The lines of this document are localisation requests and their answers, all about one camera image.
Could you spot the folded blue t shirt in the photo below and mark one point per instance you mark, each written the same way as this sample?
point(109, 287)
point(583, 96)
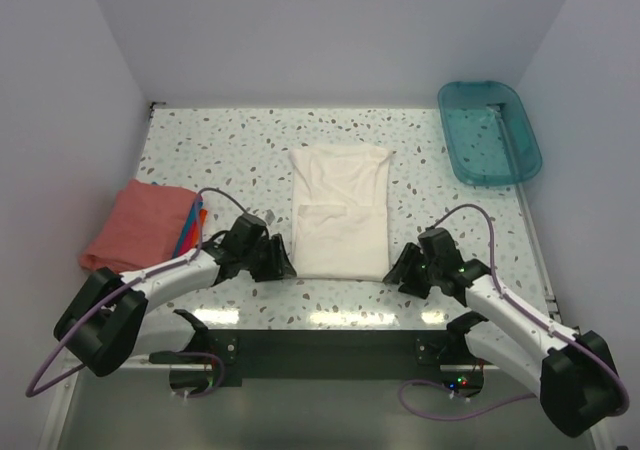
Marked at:
point(178, 251)

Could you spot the white t shirt red print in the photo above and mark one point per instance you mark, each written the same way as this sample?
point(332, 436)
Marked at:
point(340, 212)

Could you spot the teal plastic basket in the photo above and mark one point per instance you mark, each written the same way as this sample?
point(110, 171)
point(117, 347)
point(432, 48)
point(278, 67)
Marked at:
point(488, 135)

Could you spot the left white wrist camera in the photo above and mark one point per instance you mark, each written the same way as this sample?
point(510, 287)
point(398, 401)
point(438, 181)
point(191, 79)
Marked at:
point(269, 217)

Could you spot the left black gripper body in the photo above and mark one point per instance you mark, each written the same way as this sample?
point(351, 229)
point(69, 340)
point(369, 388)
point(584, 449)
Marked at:
point(265, 260)

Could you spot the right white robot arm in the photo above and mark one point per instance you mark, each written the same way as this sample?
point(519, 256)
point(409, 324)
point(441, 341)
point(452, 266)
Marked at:
point(573, 375)

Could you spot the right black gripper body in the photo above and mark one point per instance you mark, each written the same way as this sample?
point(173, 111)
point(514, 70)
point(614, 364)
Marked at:
point(416, 274)

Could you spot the folded orange t shirt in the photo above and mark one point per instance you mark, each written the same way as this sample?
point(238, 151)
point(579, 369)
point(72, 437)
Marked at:
point(193, 228)

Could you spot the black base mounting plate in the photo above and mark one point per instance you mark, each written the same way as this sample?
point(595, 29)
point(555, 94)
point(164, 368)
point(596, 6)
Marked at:
point(227, 358)

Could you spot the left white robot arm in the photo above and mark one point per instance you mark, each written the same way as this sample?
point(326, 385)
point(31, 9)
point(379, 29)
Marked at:
point(102, 323)

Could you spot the folded pink t shirt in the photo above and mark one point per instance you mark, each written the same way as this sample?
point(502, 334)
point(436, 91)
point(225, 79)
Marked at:
point(142, 228)

